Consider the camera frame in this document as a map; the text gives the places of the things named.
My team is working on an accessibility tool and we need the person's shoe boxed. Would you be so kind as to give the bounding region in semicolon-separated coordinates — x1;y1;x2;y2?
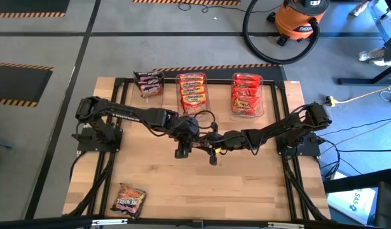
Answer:
368;58;391;67
358;47;386;62
349;0;373;17

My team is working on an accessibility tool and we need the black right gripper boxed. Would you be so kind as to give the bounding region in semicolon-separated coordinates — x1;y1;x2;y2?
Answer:
209;132;247;166

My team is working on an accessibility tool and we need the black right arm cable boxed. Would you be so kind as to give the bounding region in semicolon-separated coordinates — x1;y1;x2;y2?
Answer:
194;109;217;132

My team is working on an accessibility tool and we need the clear plastic bin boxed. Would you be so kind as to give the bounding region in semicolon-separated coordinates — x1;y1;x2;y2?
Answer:
229;73;265;123
128;72;165;111
175;72;212;119

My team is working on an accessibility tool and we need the red Saucy Noods packet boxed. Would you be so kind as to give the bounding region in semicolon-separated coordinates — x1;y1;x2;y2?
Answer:
230;94;261;116
233;79;261;88
232;85;261;97
233;73;262;81

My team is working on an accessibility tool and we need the black aluminium table frame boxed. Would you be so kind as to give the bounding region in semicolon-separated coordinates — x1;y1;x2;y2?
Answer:
67;77;329;223

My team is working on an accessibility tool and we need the black hazard-striped floor mat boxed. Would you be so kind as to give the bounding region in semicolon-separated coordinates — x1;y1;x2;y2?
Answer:
0;0;71;18
0;61;53;108
133;0;241;6
150;62;287;82

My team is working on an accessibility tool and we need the yellow Maruchan ramen packet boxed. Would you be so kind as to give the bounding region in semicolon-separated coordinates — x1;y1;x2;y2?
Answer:
178;80;205;89
179;86;206;95
177;73;205;82
181;92;208;115

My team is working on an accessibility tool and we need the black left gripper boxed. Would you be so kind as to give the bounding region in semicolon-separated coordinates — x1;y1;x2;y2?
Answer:
174;116;201;159

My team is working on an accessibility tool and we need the yellow extension cord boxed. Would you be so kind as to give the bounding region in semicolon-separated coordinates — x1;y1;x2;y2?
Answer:
327;81;391;108

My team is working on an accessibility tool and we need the black box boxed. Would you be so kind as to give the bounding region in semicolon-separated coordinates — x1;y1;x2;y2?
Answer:
374;181;391;229

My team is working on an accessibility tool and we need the silver metal bracket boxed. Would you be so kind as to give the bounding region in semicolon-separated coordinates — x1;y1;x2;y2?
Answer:
267;221;306;229
91;218;128;226

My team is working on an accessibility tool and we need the black crossbar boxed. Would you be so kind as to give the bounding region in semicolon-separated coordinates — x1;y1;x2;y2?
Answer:
0;215;387;229

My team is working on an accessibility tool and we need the black beam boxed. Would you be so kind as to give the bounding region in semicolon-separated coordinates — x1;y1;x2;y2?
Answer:
323;167;391;194

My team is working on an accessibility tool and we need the black desk base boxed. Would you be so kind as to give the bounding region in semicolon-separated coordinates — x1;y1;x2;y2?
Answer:
337;62;391;86

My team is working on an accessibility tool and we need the orange shop vacuum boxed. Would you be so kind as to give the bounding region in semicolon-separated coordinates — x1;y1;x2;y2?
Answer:
242;0;320;66
266;0;330;47

